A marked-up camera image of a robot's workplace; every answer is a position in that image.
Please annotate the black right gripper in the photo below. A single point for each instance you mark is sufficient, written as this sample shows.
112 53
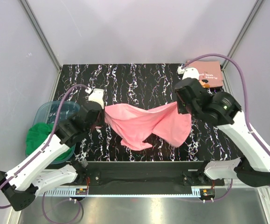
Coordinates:
181 109

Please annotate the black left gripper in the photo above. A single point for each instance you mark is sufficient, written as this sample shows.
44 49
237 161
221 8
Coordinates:
101 112

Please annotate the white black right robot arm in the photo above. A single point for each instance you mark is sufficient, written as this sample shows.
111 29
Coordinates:
224 112

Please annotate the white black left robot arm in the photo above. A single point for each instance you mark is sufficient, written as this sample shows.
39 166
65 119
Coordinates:
24 183

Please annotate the folded dusty pink printed t-shirt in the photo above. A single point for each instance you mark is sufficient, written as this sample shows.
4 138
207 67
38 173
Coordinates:
210 73

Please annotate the teal plastic bin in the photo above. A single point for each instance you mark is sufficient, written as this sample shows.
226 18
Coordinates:
44 121

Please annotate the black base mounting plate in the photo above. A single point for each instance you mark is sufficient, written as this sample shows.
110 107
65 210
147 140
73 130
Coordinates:
144 175

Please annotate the right aluminium frame post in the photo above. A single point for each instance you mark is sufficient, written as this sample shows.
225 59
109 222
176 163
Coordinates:
249 20

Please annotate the aluminium frame post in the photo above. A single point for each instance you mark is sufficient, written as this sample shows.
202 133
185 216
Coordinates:
249 20
37 28

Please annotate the white slotted cable duct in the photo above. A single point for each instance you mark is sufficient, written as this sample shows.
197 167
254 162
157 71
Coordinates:
144 193

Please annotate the left aluminium frame post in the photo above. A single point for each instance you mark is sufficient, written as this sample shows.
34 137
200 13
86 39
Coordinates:
37 28

